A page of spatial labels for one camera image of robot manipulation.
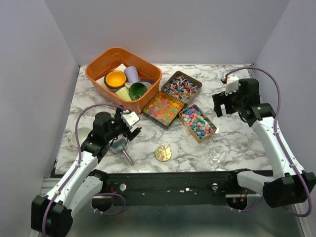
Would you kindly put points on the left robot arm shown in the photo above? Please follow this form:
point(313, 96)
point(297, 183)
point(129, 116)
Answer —
point(53, 214)

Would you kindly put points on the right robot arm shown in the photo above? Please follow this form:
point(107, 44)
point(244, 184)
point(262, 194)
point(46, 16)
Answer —
point(290, 183)

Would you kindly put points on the green bowl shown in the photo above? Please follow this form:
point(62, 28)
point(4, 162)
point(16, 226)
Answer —
point(137, 90)

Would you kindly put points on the gold tin of pastel candies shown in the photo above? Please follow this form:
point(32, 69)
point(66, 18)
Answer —
point(197, 123)

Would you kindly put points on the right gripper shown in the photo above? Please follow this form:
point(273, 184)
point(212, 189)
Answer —
point(220, 98)

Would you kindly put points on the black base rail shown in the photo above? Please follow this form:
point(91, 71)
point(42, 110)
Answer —
point(179, 188)

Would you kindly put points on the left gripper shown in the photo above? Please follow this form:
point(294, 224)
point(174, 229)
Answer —
point(130, 135)

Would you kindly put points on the tin of lollipops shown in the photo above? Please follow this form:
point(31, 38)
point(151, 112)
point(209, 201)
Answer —
point(182, 87)

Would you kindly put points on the gold jar lid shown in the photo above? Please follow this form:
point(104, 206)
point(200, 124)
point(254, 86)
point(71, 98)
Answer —
point(163, 153)

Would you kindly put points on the orange-lined dark bowl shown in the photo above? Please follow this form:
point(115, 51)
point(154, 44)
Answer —
point(115, 79)

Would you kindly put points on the steel scoop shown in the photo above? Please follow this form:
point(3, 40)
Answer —
point(119, 145)

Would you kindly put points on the floral patterned cup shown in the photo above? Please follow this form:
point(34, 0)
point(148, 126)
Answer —
point(147, 83)

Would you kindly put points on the lavender cup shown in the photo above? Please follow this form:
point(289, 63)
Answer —
point(131, 74)

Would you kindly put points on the pale yellow cup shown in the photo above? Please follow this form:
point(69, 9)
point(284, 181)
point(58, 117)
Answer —
point(123, 93)

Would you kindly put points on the gold tin of translucent candies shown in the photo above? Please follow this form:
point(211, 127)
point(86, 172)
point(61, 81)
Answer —
point(163, 110)

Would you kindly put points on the clear glass jar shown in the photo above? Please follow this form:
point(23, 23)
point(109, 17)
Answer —
point(215, 157)

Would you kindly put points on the orange plastic bin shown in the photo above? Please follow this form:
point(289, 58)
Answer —
point(110, 60)

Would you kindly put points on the white teacup red handle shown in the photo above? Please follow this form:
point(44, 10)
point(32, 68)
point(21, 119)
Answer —
point(82, 134)

